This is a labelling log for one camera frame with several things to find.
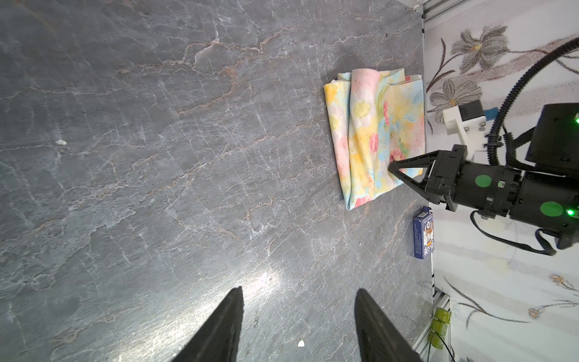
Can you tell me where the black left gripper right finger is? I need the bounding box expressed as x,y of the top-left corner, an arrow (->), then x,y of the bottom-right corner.
354,289 -> 422,362

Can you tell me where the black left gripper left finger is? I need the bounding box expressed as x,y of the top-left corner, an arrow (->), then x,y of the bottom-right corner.
172,287 -> 244,362

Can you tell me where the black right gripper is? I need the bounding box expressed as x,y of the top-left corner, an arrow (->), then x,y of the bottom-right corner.
388,145 -> 523,218

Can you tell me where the pastel floral skirt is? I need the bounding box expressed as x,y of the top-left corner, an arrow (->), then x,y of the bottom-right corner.
324,69 -> 426,211

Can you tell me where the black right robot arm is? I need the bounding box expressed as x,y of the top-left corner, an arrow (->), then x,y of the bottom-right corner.
388,39 -> 578,256

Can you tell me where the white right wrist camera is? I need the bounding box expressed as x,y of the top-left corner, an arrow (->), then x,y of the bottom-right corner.
443,100 -> 498,164

